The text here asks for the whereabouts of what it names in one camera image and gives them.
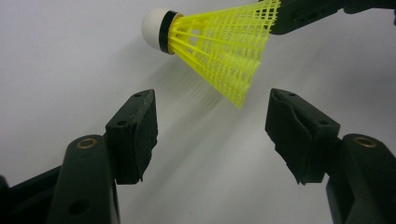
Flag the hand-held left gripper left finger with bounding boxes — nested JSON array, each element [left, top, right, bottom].
[[105, 89, 159, 186]]

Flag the yellow plastic shuttlecock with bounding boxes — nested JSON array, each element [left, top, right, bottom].
[[141, 0, 282, 110]]

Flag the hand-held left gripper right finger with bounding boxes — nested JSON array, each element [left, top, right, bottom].
[[264, 88, 341, 186]]

